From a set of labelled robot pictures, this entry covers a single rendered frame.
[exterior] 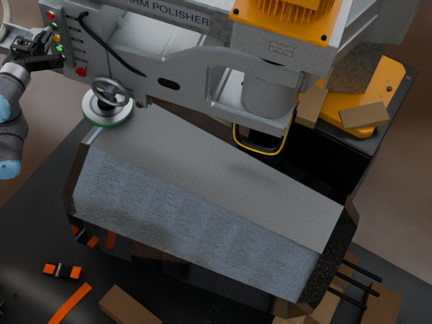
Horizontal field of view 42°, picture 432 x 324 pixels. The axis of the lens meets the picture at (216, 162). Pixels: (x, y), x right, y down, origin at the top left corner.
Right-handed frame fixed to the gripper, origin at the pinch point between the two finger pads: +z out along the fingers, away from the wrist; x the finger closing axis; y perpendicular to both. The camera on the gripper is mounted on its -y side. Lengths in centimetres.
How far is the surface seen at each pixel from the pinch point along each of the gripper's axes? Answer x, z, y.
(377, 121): 59, 46, -121
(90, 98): 54, 17, 1
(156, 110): 60, 23, -26
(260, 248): 69, -23, -84
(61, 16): -6.0, 1.3, -3.9
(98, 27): -3.7, 2.2, -15.8
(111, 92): 21.2, -2.6, -19.5
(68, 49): 9.4, 1.9, -3.3
